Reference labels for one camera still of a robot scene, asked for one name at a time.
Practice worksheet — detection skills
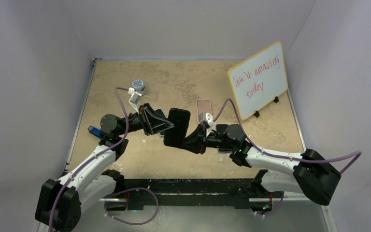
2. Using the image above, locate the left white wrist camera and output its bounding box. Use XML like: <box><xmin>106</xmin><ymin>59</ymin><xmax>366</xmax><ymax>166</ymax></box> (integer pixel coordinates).
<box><xmin>128</xmin><ymin>87</ymin><xmax>142</xmax><ymax>113</ymax></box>

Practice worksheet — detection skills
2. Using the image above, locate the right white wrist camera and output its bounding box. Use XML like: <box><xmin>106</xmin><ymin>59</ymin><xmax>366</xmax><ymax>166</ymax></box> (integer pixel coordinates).
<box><xmin>199</xmin><ymin>112</ymin><xmax>216</xmax><ymax>137</ymax></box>

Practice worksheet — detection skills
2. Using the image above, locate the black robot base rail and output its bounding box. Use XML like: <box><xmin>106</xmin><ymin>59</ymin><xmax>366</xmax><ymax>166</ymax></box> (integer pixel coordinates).
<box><xmin>93</xmin><ymin>178</ymin><xmax>285</xmax><ymax>211</ymax></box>

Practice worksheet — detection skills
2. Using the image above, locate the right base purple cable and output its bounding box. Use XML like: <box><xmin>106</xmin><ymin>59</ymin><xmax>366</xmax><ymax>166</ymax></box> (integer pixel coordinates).
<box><xmin>253</xmin><ymin>191</ymin><xmax>286</xmax><ymax>218</ymax></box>

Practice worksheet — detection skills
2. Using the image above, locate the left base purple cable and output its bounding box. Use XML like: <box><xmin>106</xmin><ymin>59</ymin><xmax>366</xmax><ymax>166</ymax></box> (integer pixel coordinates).
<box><xmin>103</xmin><ymin>187</ymin><xmax>159</xmax><ymax>225</ymax></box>

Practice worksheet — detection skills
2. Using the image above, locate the blue black stapler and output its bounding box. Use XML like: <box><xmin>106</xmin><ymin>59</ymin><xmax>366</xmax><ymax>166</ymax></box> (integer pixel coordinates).
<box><xmin>87</xmin><ymin>126</ymin><xmax>102</xmax><ymax>140</ymax></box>

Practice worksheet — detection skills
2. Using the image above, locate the pink phone case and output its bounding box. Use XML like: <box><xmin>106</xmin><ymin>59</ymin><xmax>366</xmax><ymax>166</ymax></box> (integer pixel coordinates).
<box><xmin>196</xmin><ymin>99</ymin><xmax>213</xmax><ymax>123</ymax></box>

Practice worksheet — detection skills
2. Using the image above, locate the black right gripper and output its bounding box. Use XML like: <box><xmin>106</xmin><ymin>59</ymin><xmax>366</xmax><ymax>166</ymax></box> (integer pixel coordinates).
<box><xmin>179</xmin><ymin>123</ymin><xmax>235</xmax><ymax>154</ymax></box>

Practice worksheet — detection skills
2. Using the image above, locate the phone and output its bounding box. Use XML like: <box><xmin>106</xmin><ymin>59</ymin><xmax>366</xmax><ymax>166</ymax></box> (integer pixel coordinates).
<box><xmin>155</xmin><ymin>108</ymin><xmax>167</xmax><ymax>137</ymax></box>
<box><xmin>163</xmin><ymin>108</ymin><xmax>191</xmax><ymax>148</ymax></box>

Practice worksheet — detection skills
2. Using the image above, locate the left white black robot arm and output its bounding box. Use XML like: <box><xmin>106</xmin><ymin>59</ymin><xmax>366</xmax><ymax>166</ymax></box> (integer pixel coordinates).
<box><xmin>35</xmin><ymin>103</ymin><xmax>174</xmax><ymax>232</ymax></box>

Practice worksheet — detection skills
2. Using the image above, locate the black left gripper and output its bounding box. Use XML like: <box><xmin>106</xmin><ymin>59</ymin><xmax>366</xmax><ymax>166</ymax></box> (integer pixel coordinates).
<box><xmin>118</xmin><ymin>104</ymin><xmax>174</xmax><ymax>137</ymax></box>

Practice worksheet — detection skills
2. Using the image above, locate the white blue lidded jar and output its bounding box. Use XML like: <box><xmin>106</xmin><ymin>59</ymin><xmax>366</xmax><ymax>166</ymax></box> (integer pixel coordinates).
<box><xmin>132</xmin><ymin>79</ymin><xmax>146</xmax><ymax>95</ymax></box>

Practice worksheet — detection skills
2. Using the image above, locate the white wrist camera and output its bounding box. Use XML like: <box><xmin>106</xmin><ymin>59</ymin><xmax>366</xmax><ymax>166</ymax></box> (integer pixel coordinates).
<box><xmin>199</xmin><ymin>112</ymin><xmax>216</xmax><ymax>137</ymax></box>
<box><xmin>128</xmin><ymin>87</ymin><xmax>142</xmax><ymax>113</ymax></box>

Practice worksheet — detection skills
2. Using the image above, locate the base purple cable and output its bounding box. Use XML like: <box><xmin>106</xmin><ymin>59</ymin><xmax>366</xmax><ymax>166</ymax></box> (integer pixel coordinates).
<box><xmin>103</xmin><ymin>187</ymin><xmax>159</xmax><ymax>225</ymax></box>
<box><xmin>253</xmin><ymin>191</ymin><xmax>286</xmax><ymax>218</ymax></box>

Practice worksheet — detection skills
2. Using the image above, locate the yellow framed whiteboard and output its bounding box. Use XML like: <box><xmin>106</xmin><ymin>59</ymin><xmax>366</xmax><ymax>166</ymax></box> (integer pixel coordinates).
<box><xmin>228</xmin><ymin>41</ymin><xmax>288</xmax><ymax>120</ymax></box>

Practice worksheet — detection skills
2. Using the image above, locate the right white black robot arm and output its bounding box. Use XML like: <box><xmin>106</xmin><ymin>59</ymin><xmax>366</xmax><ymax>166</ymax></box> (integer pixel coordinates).
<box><xmin>180</xmin><ymin>124</ymin><xmax>342</xmax><ymax>205</ymax></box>

